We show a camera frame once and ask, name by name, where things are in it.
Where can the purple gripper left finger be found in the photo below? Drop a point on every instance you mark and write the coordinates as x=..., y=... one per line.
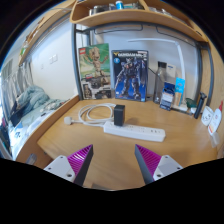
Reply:
x=74, y=167

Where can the white desk lamp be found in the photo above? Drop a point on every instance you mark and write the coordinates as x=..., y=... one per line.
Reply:
x=175, y=67

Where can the white bottle red cap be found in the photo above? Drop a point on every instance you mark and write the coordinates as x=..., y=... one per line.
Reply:
x=216, y=119

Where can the white power strip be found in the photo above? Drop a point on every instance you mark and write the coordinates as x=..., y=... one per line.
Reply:
x=136, y=132

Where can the Groot Lego box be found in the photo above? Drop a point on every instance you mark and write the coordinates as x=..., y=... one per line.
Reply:
x=94, y=67

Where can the blue can on shelf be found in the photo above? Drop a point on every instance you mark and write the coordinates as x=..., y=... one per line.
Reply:
x=119, y=5

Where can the clear glass bottle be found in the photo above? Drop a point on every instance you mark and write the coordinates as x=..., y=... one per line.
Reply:
x=159, y=82

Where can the black charger block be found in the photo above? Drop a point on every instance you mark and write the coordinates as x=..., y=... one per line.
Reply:
x=119, y=115

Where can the light blue tall box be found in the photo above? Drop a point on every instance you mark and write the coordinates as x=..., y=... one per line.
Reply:
x=179, y=90

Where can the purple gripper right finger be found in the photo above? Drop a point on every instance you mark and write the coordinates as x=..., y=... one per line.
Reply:
x=153, y=166

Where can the blue small product box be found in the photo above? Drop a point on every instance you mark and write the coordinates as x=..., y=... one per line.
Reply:
x=167, y=96

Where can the Gundam model kit box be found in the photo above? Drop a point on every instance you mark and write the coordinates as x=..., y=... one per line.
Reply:
x=130, y=69

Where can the wooden overhead shelf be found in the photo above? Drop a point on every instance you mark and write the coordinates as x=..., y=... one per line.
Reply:
x=153, y=11

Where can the white round container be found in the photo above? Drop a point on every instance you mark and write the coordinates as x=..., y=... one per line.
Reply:
x=207, y=115

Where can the bed with blue bedding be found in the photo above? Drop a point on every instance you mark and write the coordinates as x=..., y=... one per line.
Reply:
x=25, y=105

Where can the black electric shaver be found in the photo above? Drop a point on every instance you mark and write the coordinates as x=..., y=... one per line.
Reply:
x=203, y=96

